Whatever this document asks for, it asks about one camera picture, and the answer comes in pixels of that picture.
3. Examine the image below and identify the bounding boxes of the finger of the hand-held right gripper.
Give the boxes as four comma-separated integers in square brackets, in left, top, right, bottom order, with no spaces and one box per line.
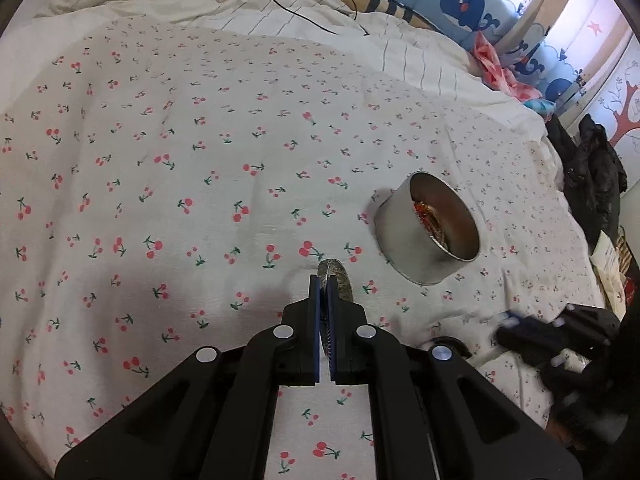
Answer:
[495,310,568,363]

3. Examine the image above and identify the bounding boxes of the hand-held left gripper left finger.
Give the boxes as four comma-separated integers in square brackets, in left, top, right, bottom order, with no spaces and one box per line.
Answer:
[55,275,321,480]

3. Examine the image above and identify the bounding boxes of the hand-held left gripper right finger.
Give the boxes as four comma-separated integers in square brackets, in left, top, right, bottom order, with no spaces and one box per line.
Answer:
[327,287,584,480]

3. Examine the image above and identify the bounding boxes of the round metal tin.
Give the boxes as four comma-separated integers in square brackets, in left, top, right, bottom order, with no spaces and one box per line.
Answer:
[374,171,481,286]

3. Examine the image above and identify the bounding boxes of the heap of jewelry pieces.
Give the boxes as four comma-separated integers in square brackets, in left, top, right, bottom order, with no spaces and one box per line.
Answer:
[411,200,451,251]

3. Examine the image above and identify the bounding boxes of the paper bag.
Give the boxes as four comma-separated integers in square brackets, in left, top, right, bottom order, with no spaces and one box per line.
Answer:
[590,230,632,311]

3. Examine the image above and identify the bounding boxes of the cherry print bedsheet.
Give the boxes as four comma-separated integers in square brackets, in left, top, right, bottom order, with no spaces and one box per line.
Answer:
[0,15,611,480]

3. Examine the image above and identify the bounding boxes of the black jacket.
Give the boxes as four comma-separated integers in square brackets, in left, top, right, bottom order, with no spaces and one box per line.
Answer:
[545,112,628,241]

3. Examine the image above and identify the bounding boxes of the pink cloth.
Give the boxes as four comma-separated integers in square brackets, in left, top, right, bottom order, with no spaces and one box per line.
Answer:
[472,30,543,103]

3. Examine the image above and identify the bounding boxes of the white striped duvet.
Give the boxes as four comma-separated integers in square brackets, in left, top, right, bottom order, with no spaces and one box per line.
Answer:
[35,0,551,131]

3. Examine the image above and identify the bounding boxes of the yellow black striped pillow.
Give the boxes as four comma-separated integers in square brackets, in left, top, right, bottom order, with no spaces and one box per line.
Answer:
[320,0,441,31]

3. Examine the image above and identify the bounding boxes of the whale print bed bumper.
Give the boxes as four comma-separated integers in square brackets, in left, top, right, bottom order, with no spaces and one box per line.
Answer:
[310,0,576,101]

